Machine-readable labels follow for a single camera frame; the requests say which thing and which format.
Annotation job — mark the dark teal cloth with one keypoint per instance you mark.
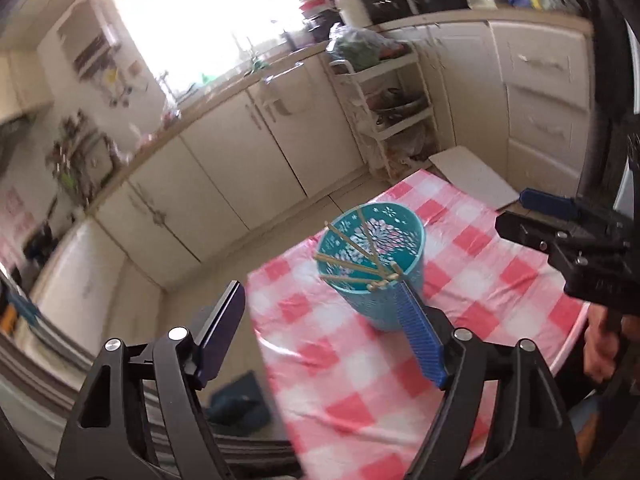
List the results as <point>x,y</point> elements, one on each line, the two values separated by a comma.
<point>240,402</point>

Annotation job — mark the pile of wooden chopsticks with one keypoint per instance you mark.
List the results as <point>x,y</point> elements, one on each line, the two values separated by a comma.
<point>357,250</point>

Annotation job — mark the wall utensil rack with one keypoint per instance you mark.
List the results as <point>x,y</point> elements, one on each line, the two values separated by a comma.
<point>75,160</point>

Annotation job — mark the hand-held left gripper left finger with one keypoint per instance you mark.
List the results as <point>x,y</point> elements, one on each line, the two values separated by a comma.
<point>220,330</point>

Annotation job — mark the red white checkered tablecloth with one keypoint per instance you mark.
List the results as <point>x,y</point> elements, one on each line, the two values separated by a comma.
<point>350,385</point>

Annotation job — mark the bag of green vegetables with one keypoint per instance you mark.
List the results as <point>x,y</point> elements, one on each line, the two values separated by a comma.
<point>357,42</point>

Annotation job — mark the dark lidded pan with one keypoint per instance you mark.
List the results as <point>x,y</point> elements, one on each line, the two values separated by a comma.
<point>400,107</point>

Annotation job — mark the blue perforated plastic basket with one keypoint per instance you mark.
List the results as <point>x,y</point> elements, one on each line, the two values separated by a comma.
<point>380,310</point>

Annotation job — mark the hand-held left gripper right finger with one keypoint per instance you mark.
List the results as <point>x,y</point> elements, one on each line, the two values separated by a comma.
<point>420,330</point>

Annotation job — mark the cream base kitchen cabinets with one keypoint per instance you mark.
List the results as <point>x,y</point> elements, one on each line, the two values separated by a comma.
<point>225,150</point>

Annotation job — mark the silver wall water heater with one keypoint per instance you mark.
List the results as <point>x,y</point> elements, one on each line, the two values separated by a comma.
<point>90,45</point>

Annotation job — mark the white tiered trolley rack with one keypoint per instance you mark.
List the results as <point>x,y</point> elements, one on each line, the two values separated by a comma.
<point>375,69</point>

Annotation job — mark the cream drawer cabinet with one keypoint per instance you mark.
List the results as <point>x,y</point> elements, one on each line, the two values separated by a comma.
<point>540,110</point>

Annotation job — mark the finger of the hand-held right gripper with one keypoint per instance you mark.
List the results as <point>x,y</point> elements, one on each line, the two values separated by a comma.
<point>525,230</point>
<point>545,201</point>

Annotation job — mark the bright kitchen window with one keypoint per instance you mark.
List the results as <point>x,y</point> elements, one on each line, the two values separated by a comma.
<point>200,20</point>

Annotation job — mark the stack of pots and dishes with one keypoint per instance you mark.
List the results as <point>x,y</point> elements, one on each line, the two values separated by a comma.
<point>320,10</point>

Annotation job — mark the white thermos flask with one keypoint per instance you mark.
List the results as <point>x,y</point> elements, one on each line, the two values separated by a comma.
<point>352,10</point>

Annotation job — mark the person's right hand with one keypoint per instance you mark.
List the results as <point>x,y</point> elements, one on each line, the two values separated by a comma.
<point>597,355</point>

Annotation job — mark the black wok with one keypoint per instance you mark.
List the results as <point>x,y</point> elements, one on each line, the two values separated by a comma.
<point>40,240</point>

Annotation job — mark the white flat board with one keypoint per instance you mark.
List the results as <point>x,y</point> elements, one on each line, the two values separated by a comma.
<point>475,175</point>

